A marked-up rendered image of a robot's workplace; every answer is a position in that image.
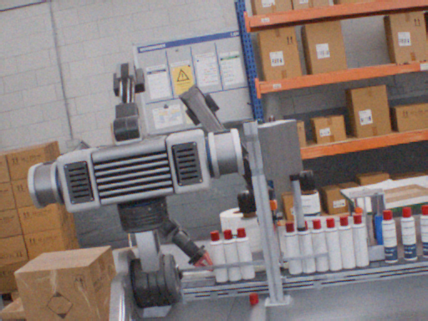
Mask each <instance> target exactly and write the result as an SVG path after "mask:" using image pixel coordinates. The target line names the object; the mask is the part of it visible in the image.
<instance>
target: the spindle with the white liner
mask: <svg viewBox="0 0 428 321"><path fill-rule="evenodd" d="M237 200H238V205H239V211H240V212H241V214H242V217H241V223H242V228H245V233H246V237H248V238H250V245H251V250H252V260H253V261H255V260H260V259H262V258H263V257H264V256H263V251H262V240H261V235H260V229H259V225H258V222H257V213H256V210H257V207H256V201H255V195H253V194H252V192H249V191H247V190H245V191H240V192H239V193H238V196H237Z"/></svg>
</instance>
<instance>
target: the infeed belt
mask: <svg viewBox="0 0 428 321"><path fill-rule="evenodd" d="M398 259H399V261H398V262H397V263H394V264H388V263H385V260H379V261H378V260H377V261H369V266H368V267H356V268H353V269H342V270H339V271H330V270H328V271H326V273H317V272H315V273H311V274H304V273H301V274H299V275H291V274H290V272H289V271H286V272H285V273H284V276H286V278H300V277H309V276H317V275H325V274H332V273H341V272H350V271H359V270H367V269H374V268H382V267H391V266H399V265H406V264H410V263H415V262H428V259H425V258H423V254H422V255H417V259H416V260H415V261H407V262H406V261H405V257H399V258H398ZM267 275H268V274H267V273H261V274H255V278H254V279H253V280H248V281H244V280H241V281H239V282H235V283H231V282H229V281H228V282H226V283H217V281H216V279H211V280H201V281H194V282H185V283H181V285H182V289H189V288H206V287H215V286H223V285H232V284H241V283H257V282H266V281H268V280H267Z"/></svg>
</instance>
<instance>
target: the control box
mask: <svg viewBox="0 0 428 321"><path fill-rule="evenodd" d="M257 135H258V141H259V145H260V150H261V157H262V169H263V174H264V175H265V179H266V181H274V180H277V179H280V178H283V177H285V176H289V175H292V174H294V173H298V172H300V171H303V162H302V156H301V149H299V142H298V131H297V124H296V120H280V121H276V122H274V123H266V124H263V125H259V126H258V127H257Z"/></svg>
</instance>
